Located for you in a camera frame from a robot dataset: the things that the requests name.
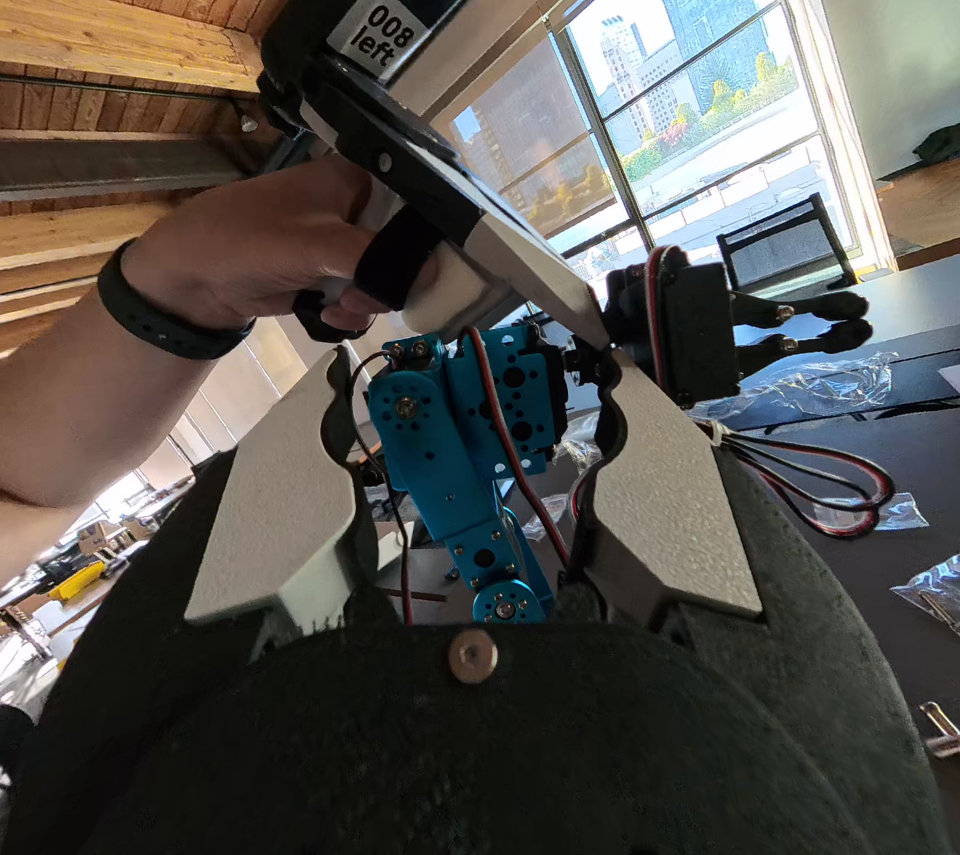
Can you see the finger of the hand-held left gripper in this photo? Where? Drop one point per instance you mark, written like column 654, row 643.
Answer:
column 532, row 274

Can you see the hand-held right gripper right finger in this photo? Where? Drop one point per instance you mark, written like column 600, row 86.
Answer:
column 667, row 517

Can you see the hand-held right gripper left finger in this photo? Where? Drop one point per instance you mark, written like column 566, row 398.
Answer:
column 277, row 517

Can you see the blue toy robot arm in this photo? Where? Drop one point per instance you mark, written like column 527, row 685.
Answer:
column 450, row 450

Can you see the person's left forearm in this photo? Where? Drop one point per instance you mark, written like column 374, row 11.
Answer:
column 82, row 412

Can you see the dark grey desk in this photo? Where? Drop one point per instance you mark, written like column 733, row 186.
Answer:
column 847, row 600

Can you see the person's left hand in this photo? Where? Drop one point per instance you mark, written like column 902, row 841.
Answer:
column 247, row 247

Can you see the black ceiling pipe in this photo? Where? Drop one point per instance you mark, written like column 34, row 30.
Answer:
column 281, row 156

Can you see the large clear plastic wrap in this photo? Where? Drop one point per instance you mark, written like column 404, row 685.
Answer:
column 795, row 386

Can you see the black wristband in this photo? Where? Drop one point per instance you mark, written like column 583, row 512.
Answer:
column 172, row 337

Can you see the yellow box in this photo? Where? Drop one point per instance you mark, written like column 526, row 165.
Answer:
column 75, row 581

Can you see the light wooden table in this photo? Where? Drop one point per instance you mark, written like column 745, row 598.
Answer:
column 75, row 619

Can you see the small clear parts bag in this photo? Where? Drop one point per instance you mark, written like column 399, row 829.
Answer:
column 930, row 589
column 896, row 511

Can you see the black chair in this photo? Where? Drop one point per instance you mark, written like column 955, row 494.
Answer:
column 787, row 255

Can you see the metal cross wrench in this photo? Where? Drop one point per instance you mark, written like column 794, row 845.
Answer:
column 941, row 729

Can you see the wooden side counter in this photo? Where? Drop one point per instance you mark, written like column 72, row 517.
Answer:
column 922, row 217

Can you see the dark cloth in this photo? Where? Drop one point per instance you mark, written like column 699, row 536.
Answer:
column 939, row 146

